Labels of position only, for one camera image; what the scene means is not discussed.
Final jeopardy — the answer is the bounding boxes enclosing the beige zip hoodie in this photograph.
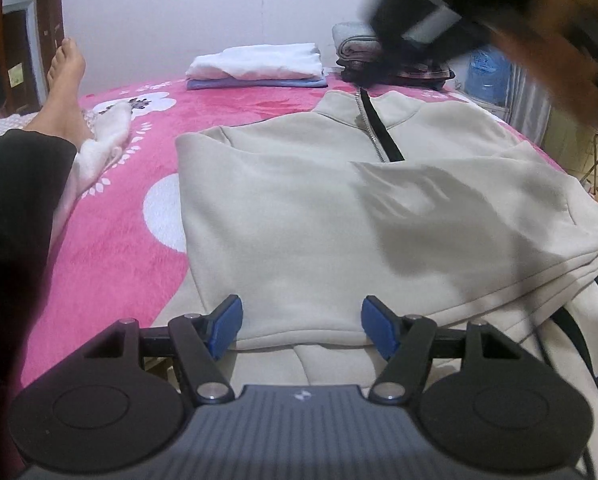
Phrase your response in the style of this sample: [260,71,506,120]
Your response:
[156,91,598,475]

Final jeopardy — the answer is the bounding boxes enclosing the person right hand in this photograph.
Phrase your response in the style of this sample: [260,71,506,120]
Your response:
[491,0,598,128]

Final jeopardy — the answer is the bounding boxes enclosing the folded grey brown blankets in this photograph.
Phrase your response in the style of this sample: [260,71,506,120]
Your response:
[331,22,456,91]

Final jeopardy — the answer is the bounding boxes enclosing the blue water jug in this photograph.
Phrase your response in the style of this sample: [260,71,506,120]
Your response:
[464,47,511,106]

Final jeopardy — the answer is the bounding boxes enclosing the pink floral blanket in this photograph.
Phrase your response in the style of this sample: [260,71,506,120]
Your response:
[13,71,570,391]

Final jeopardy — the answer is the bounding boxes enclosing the folded purple cloth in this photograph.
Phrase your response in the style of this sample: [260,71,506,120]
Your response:
[186,77,328,91]

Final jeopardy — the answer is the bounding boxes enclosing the grey curtain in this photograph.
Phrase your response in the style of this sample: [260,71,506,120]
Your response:
[505,64,552,145]

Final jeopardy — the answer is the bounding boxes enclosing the folded white towel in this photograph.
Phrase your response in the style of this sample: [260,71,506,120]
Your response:
[185,42,323,81]

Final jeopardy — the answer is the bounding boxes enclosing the person left leg black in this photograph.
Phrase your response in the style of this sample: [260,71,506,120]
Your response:
[0,37,95,480]

